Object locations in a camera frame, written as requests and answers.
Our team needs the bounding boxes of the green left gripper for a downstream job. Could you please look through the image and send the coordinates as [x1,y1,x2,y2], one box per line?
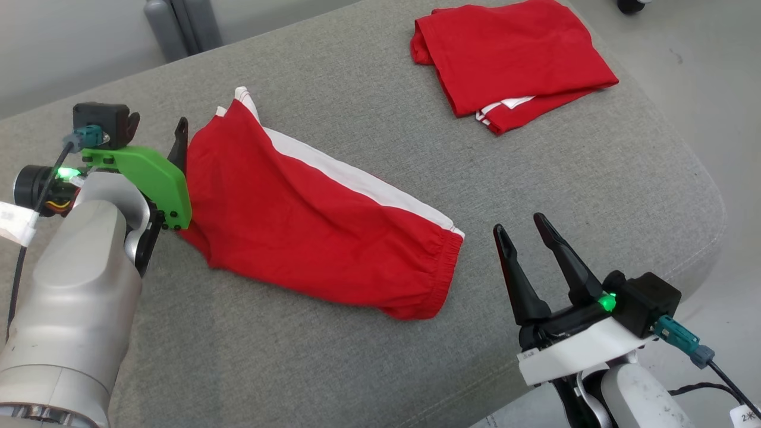
[80,117,193,231]

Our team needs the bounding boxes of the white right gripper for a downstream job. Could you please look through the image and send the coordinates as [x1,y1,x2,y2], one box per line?
[492,212,658,387]

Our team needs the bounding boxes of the red shorts with white stripe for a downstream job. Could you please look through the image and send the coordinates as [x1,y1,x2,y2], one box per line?
[177,86,466,322]

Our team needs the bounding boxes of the red Bulls basketball jersey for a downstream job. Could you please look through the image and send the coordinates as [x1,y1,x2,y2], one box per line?
[409,0,620,136]

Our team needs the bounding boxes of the grey metal partition post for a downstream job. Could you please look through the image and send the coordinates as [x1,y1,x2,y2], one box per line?
[143,0,224,63]

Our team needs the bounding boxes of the right camera cable teal plug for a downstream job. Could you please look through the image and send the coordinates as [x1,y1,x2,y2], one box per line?
[653,315,761,417]

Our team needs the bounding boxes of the white cable tag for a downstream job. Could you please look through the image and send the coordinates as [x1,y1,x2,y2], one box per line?
[0,201,40,248]
[730,404,761,426]

